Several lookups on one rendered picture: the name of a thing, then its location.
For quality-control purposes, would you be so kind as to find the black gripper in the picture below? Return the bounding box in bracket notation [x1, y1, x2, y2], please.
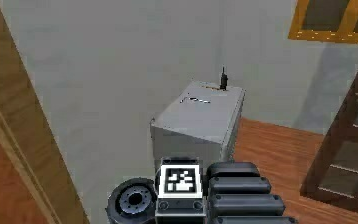
[105, 177, 159, 224]

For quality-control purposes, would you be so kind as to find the grey cabinet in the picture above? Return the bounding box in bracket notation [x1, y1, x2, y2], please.
[149, 81, 247, 178]

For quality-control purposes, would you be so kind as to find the white pen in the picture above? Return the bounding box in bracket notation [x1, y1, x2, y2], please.
[183, 96, 212, 104]

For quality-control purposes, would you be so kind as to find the brown pencil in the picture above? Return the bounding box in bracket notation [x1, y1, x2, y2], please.
[200, 85, 223, 92]

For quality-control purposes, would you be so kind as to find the black spray bottle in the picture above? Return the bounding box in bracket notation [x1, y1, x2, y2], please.
[219, 65, 229, 91]

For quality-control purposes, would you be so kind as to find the brown wooden shelf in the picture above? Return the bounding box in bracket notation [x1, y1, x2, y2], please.
[299, 49, 358, 218]

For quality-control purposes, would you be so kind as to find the yellow framed window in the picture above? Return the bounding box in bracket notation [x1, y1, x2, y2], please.
[288, 0, 358, 46]

